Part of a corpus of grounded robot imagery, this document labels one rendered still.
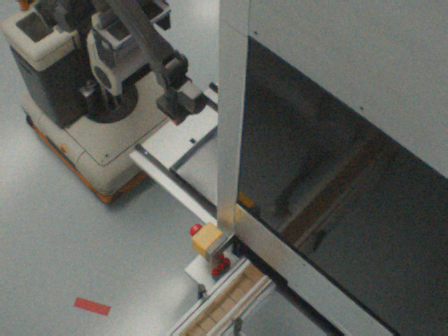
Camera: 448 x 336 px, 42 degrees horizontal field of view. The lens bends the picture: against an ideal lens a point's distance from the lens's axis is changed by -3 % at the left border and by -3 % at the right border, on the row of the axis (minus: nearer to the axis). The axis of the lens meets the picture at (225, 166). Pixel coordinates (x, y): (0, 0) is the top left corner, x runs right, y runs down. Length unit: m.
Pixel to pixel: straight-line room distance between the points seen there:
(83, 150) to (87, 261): 0.50
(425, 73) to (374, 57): 0.08
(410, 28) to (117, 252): 2.18
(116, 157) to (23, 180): 0.58
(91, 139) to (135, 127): 0.20
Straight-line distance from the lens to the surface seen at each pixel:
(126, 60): 2.26
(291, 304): 1.73
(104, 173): 2.61
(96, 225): 2.81
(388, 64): 0.79
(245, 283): 1.68
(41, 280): 2.77
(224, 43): 1.03
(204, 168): 1.88
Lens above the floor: 2.52
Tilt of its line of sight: 60 degrees down
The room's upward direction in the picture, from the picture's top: 2 degrees clockwise
